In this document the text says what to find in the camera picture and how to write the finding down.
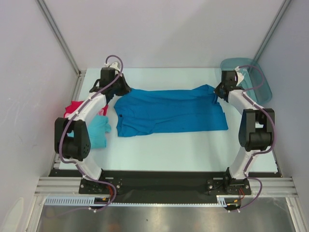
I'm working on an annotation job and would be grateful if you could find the left aluminium corner post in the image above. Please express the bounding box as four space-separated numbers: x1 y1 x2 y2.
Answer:
35 0 82 76

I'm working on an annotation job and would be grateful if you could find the right aluminium corner post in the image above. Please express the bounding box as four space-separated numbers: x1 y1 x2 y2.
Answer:
253 0 293 62

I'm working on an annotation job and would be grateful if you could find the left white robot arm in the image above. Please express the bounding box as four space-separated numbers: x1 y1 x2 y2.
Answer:
55 65 131 193

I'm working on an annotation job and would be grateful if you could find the folded cyan t shirt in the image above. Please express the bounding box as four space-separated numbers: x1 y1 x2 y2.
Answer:
88 115 112 149

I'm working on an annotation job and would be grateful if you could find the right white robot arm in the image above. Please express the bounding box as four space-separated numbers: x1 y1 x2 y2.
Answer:
209 70 276 195

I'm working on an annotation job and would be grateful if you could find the light blue cable duct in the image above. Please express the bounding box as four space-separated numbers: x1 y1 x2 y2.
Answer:
45 196 95 206

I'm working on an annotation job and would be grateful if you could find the right light cable duct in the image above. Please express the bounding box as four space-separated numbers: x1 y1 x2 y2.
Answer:
216 195 241 207

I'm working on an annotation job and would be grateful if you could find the folded pink t shirt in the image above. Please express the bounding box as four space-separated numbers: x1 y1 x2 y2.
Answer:
98 109 107 116

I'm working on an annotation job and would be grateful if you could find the teal transparent plastic bin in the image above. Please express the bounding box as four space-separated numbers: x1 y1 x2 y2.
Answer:
220 58 272 105

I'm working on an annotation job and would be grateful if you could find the aluminium corner post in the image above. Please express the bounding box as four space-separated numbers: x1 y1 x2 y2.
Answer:
253 0 293 62
35 0 82 76

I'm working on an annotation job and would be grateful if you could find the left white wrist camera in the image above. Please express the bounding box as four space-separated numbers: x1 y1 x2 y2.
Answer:
104 61 121 70

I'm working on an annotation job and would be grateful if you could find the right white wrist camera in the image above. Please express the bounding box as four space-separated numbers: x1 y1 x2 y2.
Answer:
234 66 244 86

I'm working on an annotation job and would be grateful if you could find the blue t shirt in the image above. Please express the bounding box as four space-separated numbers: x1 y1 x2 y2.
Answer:
114 85 228 137

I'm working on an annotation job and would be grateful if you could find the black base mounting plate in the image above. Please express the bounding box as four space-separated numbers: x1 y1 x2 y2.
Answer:
49 169 252 204

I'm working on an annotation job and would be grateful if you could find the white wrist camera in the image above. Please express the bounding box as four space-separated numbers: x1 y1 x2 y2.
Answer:
234 66 244 86
104 61 121 70

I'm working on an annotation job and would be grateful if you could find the folded red t shirt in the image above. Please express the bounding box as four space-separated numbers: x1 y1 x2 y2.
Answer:
63 101 109 118

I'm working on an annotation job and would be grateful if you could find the aluminium front frame rail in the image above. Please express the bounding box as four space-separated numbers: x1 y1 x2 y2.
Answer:
34 177 298 198

